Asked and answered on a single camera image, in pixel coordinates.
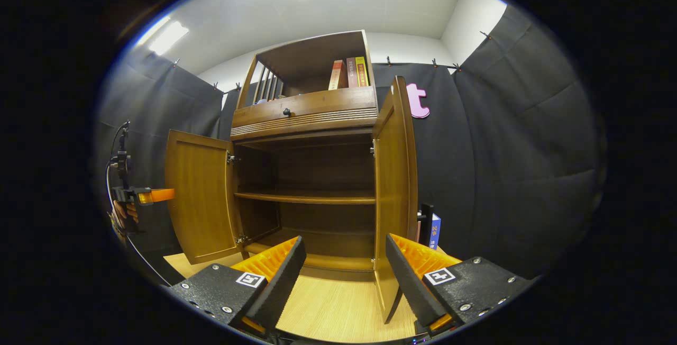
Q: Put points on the small ceiling light panel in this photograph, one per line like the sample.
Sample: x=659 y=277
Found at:
x=168 y=38

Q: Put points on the yellow book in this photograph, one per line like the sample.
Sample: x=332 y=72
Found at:
x=361 y=71

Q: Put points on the blue box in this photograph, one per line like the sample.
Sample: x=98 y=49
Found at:
x=435 y=234

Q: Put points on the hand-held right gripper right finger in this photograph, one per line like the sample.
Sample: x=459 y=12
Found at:
x=410 y=287

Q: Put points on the wooden shoe cabinet door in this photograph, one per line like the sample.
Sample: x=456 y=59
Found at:
x=201 y=197
x=394 y=186

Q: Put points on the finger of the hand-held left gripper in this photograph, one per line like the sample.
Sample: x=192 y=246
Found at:
x=156 y=196

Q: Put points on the wooden drawer with black knob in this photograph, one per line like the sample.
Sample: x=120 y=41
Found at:
x=317 y=107

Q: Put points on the wooden inner cabinet shelf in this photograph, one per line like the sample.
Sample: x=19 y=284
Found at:
x=307 y=197

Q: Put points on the wooden double-door shoe cabinet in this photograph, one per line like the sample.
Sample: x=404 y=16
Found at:
x=312 y=168

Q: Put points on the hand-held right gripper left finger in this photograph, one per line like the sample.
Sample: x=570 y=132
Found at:
x=280 y=287

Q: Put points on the black backdrop cloth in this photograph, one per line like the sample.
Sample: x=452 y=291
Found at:
x=518 y=165

